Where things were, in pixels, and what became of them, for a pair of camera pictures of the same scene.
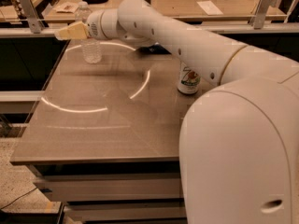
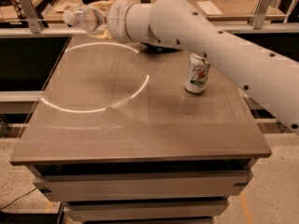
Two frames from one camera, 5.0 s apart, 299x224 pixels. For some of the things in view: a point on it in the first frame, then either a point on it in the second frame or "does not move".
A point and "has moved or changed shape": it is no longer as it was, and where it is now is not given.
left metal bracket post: x=30 y=12 does not move
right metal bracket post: x=266 y=0 does not move
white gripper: x=93 y=26 → x=116 y=20
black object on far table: x=94 y=0 does not move
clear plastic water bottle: x=92 y=49 has moved or changed shape
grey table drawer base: x=113 y=193 does not move
